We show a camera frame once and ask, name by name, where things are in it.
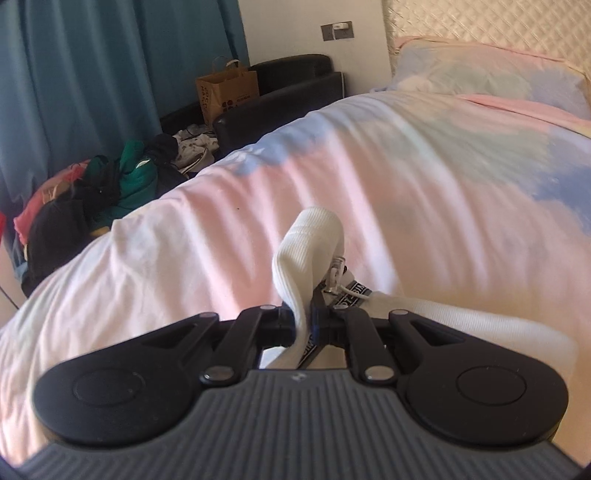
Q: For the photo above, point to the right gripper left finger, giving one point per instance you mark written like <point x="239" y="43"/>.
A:
<point x="241" y="342"/>

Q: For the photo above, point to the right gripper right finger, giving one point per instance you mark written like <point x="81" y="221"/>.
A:
<point x="352" y="329"/>

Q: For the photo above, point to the pile of clothes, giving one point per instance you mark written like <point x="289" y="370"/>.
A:
<point x="81" y="202"/>

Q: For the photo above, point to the pastel bed sheet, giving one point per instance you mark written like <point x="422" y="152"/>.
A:
<point x="473" y="201"/>

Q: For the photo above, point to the brown paper bag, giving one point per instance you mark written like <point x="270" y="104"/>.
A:
<point x="229" y="85"/>

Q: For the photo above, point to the black armchair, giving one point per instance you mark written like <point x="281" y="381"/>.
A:
<point x="289" y="88"/>

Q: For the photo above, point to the pastel pillow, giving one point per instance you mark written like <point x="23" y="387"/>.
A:
<point x="451" y="67"/>

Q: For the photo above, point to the teal right curtain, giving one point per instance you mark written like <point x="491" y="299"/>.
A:
<point x="79" y="78"/>

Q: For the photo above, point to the quilted cream headboard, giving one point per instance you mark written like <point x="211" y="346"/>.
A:
<point x="560" y="29"/>

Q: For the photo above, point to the wall socket plate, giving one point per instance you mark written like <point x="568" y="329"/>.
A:
<point x="337" y="31"/>

